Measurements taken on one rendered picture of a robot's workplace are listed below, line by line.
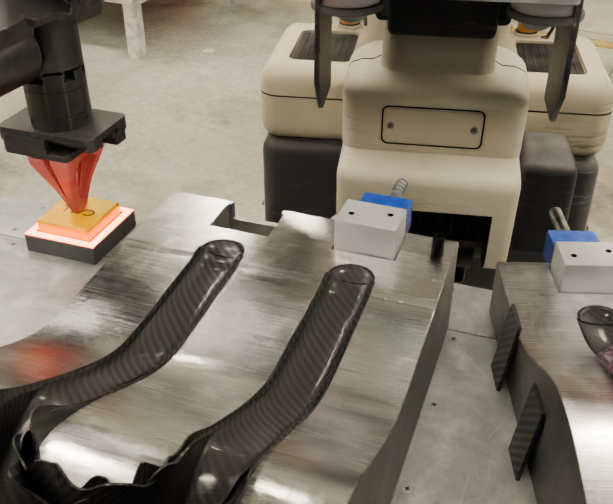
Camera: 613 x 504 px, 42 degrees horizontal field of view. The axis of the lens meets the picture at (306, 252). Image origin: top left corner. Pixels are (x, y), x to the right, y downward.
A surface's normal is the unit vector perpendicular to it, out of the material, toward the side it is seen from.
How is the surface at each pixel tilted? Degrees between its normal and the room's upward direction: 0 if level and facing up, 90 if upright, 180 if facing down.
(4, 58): 67
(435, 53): 98
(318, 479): 20
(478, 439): 0
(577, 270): 90
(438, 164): 8
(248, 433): 28
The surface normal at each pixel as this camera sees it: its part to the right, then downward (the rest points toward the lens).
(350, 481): 0.13, -0.97
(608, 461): -0.01, -0.68
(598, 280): -0.04, 0.55
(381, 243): -0.34, 0.51
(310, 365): -0.02, -0.82
